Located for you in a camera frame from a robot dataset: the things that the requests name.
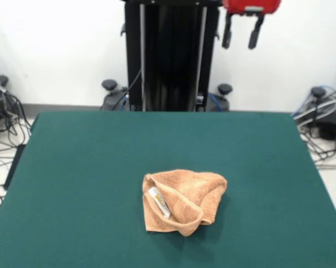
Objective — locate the tan terry towel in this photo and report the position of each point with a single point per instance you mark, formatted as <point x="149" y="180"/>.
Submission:
<point x="187" y="192"/>

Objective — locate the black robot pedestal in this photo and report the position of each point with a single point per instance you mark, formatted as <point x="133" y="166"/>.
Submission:
<point x="170" y="56"/>

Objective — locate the dark green table cloth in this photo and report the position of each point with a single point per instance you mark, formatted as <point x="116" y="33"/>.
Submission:
<point x="72" y="167"/>

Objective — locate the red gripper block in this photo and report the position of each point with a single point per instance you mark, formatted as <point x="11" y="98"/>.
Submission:
<point x="251" y="5"/>

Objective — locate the grey floor stand base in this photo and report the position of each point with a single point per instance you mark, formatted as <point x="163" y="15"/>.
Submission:
<point x="328" y="124"/>

